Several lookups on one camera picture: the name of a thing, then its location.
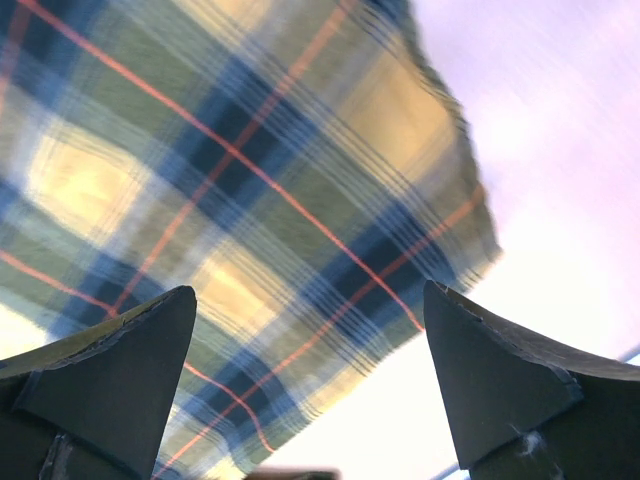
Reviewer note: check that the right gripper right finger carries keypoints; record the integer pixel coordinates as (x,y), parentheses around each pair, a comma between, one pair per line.
(521,405)

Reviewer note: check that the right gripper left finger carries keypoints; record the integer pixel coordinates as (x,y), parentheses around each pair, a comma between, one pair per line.
(94,405)

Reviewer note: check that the yellow plaid long sleeve shirt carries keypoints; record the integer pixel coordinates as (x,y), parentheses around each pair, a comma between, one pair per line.
(298,163)

